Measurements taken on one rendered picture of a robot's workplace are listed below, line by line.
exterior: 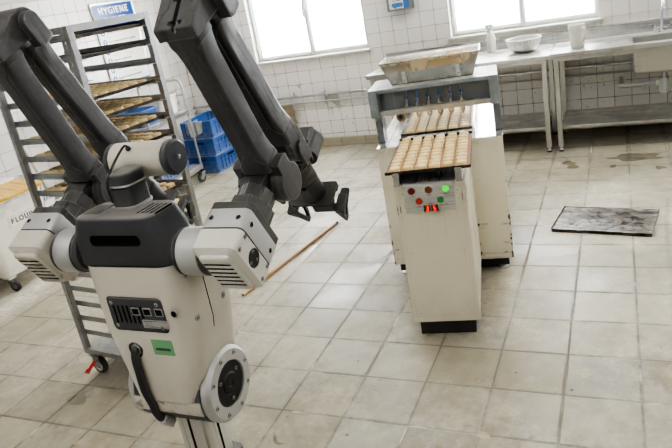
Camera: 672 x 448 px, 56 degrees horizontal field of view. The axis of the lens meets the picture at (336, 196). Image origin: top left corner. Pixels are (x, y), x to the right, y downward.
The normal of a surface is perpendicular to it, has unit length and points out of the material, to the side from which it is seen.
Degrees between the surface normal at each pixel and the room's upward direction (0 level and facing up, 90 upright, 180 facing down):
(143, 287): 90
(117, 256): 90
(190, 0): 48
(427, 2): 90
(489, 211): 90
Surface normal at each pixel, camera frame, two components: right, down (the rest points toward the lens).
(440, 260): -0.22, 0.35
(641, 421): -0.17, -0.93
